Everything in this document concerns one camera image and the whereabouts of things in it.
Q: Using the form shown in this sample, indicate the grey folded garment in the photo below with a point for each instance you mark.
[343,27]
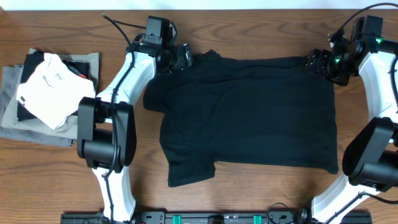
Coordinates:
[10,78]

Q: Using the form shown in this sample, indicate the beige folded garment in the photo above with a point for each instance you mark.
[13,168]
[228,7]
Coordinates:
[70,127]

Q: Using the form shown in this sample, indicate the black folded garment red accents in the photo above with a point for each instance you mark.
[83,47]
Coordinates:
[29,67]

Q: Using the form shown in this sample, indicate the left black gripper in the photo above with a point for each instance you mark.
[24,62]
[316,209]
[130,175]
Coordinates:
[185,59]

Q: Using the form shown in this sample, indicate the white folded t-shirt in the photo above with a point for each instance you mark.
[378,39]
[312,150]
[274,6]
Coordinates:
[53,92]

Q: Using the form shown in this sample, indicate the black t-shirt with logo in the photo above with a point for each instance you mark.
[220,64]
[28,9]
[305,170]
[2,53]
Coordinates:
[243,111]

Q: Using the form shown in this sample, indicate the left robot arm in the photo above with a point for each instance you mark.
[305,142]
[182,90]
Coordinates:
[106,125]

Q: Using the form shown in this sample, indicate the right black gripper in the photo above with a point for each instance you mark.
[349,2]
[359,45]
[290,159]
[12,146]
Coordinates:
[323,55]

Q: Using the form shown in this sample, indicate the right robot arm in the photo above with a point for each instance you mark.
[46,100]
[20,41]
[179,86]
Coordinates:
[368,167]

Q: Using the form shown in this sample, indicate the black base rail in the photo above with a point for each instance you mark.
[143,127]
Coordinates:
[187,218]

